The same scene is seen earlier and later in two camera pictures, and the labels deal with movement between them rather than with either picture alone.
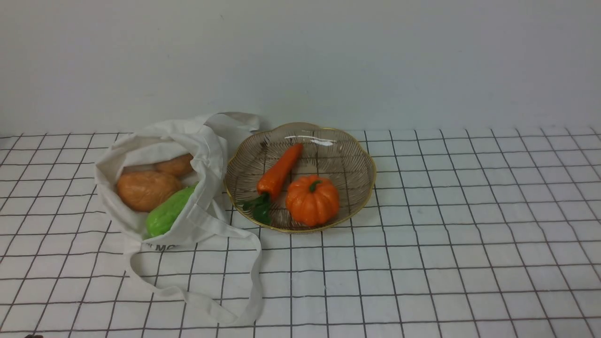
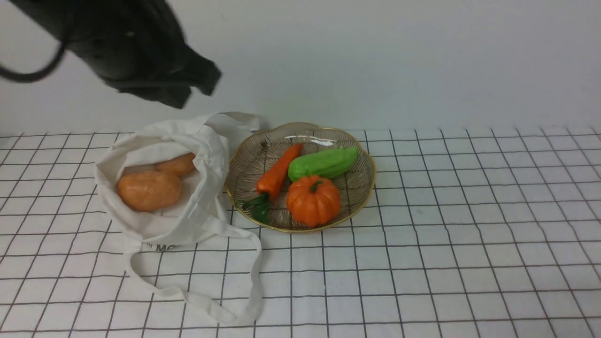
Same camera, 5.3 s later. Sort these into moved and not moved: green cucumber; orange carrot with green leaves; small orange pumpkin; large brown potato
Moved: green cucumber
Not moved: large brown potato; orange carrot with green leaves; small orange pumpkin
